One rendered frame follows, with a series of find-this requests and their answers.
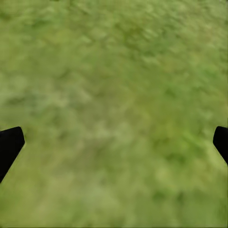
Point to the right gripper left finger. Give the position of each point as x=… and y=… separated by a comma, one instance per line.
x=11, y=143

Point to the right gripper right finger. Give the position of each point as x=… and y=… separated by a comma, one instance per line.
x=220, y=141

